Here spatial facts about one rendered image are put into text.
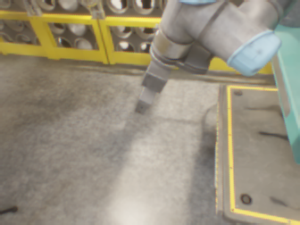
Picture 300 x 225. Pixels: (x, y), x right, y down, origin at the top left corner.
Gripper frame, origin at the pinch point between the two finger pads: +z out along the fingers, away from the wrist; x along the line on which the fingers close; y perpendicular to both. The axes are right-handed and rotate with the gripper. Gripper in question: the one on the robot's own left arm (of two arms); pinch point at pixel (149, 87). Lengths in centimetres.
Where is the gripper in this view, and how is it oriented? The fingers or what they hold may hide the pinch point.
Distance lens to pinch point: 61.4
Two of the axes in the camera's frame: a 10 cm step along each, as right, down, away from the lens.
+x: -3.2, 7.9, -5.2
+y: -9.1, -4.1, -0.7
